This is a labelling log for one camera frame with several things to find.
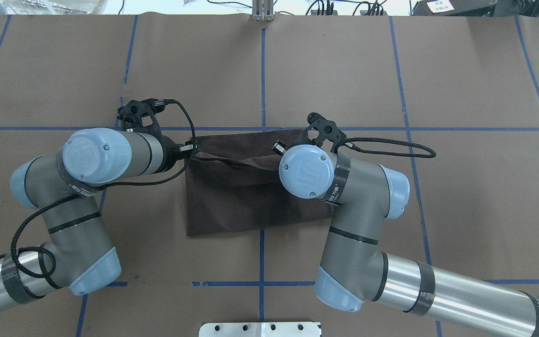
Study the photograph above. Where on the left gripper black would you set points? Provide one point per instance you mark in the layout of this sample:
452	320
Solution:
171	153

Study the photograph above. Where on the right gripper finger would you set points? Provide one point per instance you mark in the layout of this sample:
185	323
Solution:
279	148

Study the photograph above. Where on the dark brown t-shirt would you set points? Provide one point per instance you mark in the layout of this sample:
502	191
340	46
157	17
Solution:
232	185

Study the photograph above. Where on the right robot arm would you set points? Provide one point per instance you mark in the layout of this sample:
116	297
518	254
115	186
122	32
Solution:
453	241

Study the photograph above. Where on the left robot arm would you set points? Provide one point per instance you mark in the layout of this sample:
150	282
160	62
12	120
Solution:
65	243

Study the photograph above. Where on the left grey usb hub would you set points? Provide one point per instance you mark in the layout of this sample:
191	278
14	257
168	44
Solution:
321	8

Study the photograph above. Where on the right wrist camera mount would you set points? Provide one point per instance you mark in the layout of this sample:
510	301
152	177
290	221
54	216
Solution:
328	130

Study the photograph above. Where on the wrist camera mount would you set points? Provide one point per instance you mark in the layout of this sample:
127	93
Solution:
328	130
139	116

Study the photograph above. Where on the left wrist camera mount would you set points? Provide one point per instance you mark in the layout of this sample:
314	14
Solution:
139	116

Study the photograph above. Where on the aluminium frame post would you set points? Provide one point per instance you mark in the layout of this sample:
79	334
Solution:
263	10

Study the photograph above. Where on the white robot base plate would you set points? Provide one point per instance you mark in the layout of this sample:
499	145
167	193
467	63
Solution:
261	329

